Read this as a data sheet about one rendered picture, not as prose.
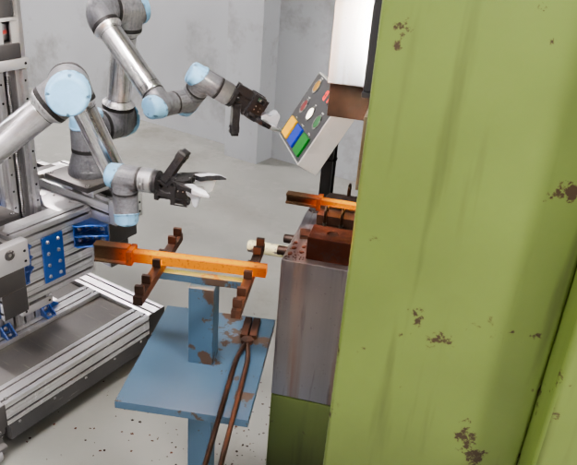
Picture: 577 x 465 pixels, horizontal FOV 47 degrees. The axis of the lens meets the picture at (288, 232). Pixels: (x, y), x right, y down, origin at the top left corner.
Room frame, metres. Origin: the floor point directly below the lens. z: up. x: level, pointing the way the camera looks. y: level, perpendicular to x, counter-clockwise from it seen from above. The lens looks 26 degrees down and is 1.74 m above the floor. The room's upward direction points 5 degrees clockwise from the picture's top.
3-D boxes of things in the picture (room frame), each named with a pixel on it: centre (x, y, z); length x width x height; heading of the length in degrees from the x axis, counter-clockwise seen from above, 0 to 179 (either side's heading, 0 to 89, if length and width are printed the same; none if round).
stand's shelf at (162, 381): (1.32, 0.18, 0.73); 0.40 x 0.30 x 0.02; 175
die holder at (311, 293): (1.65, -0.30, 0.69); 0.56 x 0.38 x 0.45; 79
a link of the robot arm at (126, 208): (1.86, 0.51, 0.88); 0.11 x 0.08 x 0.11; 18
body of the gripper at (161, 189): (1.81, 0.35, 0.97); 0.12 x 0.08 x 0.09; 79
